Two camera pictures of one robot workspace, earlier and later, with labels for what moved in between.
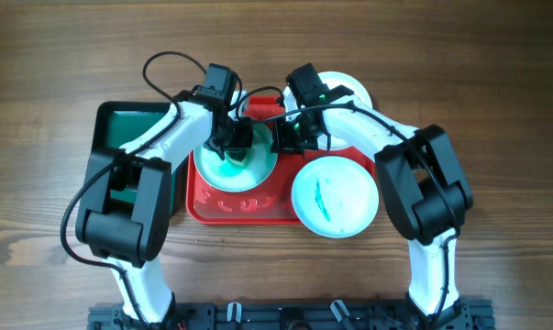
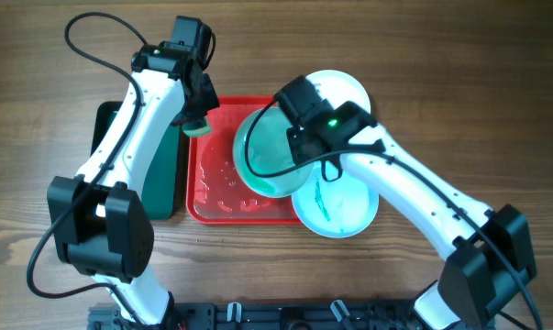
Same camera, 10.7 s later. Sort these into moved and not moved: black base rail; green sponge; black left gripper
Moved: black left gripper; green sponge
Not moved: black base rail
